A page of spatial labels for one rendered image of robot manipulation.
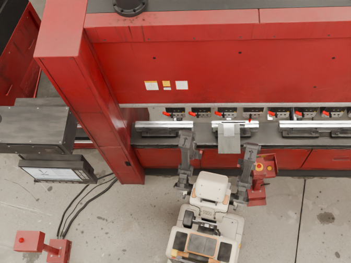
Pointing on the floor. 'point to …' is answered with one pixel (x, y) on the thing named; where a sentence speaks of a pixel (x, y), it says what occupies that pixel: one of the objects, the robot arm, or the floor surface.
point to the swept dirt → (237, 176)
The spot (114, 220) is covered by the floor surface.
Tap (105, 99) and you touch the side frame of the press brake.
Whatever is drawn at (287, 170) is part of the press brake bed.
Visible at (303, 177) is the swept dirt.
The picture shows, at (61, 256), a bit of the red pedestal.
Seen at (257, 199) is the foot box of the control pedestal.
